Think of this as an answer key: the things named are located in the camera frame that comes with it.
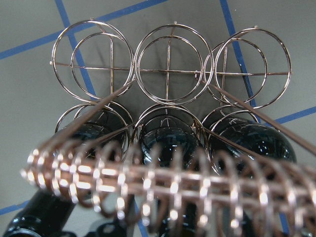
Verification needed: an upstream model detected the copper wire wine basket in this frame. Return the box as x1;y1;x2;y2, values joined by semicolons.
21;19;316;237

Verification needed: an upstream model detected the dark wine bottle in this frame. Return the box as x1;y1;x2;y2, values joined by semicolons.
204;117;297;237
4;108;132;237
138;114;204;237

